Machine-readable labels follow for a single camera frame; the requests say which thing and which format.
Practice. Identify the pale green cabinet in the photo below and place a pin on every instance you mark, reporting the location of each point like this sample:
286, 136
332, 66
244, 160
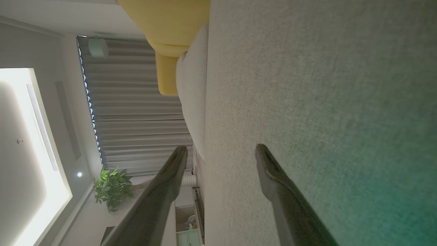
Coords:
188, 238

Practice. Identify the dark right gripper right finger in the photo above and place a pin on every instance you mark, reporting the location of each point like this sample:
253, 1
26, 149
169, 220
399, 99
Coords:
290, 208

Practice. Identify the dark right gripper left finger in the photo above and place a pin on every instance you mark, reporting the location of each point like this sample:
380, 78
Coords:
150, 208

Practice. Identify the grey pleated curtain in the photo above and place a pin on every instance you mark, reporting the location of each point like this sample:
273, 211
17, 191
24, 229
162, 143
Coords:
136, 119

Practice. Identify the grey fabric sofa section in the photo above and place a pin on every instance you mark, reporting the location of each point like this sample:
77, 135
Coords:
191, 102

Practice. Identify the large yellow sofa cushion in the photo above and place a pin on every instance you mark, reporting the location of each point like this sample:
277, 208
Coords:
170, 20

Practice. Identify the green potted plant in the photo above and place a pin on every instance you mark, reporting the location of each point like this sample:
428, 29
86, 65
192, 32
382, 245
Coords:
112, 189

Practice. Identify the grey fabric sofa seat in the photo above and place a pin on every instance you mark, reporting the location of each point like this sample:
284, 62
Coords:
341, 102

